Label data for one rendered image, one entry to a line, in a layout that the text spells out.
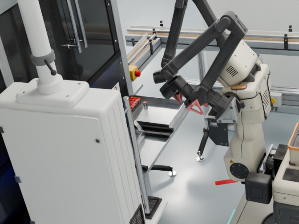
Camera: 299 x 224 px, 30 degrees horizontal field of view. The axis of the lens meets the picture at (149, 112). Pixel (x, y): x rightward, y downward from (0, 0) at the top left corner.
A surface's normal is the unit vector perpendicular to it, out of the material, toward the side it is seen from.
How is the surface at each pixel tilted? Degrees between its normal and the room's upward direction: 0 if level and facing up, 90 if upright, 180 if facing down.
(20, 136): 90
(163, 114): 0
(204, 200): 0
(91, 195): 90
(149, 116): 0
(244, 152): 90
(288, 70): 90
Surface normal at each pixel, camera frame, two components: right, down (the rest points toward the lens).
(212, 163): -0.14, -0.84
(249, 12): -0.40, 0.53
